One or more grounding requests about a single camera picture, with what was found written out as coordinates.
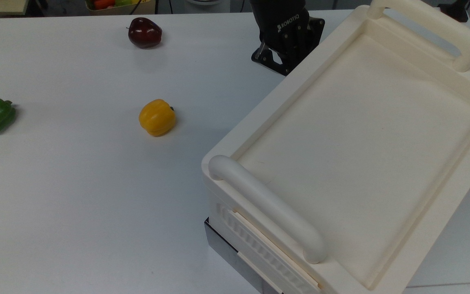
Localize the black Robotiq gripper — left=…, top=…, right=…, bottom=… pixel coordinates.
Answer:
left=250, top=0, right=325, bottom=76

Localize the large white plastic tray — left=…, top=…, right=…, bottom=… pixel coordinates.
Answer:
left=201, top=0, right=470, bottom=294

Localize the dark red apple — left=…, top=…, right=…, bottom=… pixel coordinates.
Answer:
left=128, top=17, right=163, bottom=49

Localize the yellow bell pepper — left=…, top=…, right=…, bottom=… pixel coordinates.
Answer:
left=139, top=99, right=177, bottom=137

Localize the black pole clamp base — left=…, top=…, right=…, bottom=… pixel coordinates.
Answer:
left=437, top=0, right=470, bottom=23

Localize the basket of toy vegetables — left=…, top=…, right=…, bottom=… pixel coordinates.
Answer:
left=85, top=0, right=156, bottom=16

